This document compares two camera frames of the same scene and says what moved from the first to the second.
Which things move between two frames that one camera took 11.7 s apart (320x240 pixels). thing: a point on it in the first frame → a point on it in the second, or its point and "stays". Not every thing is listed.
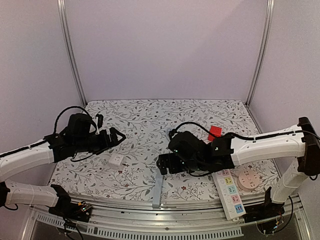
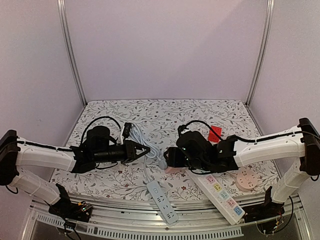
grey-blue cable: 167,132 → 136,134
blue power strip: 157,192 → 166,207
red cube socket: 216,131 stays
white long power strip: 229,194 → 227,205
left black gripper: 106,143 → 129,150
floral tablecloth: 127,168 stays
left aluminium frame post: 61,8 stays
